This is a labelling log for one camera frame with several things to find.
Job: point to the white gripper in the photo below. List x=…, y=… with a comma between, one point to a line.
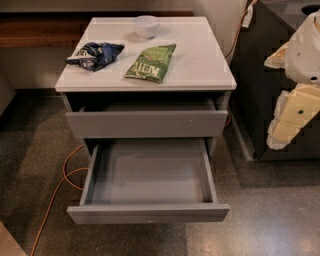
x=304, y=55

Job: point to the grey drawer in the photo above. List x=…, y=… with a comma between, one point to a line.
x=149, y=120
x=149, y=181

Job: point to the grey top drawer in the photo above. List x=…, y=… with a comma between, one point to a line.
x=149, y=120

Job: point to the grey drawer cabinet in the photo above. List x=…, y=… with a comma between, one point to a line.
x=197, y=71

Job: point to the dark grey bin cabinet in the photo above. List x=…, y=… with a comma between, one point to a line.
x=258, y=88

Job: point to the green chip bag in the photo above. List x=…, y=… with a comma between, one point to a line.
x=152, y=64

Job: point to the white bowl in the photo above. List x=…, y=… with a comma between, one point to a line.
x=146, y=26

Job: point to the blue chip bag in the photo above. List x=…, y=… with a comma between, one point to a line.
x=95, y=56

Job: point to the wooden bench shelf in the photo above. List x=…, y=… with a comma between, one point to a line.
x=58, y=29

